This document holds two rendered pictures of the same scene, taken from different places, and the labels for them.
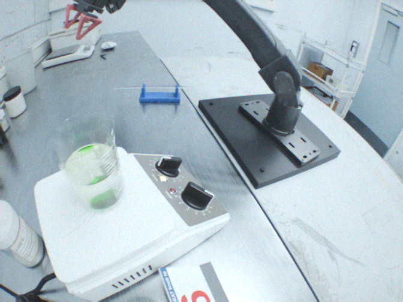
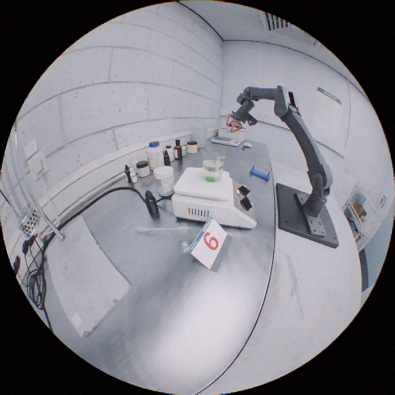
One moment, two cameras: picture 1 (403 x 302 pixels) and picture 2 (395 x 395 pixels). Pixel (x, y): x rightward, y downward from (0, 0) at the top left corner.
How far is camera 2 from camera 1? 0.12 m
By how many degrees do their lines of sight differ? 42
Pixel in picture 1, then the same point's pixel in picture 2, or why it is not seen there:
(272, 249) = (264, 256)
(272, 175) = (290, 227)
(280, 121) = (310, 205)
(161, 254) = (216, 208)
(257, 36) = (310, 151)
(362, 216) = (326, 291)
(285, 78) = (318, 177)
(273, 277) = (252, 268)
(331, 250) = (294, 288)
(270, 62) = (313, 167)
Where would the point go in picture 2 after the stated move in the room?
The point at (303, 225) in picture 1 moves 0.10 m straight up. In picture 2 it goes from (290, 261) to (320, 236)
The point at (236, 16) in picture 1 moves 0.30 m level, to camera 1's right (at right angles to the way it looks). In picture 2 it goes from (302, 138) to (374, 189)
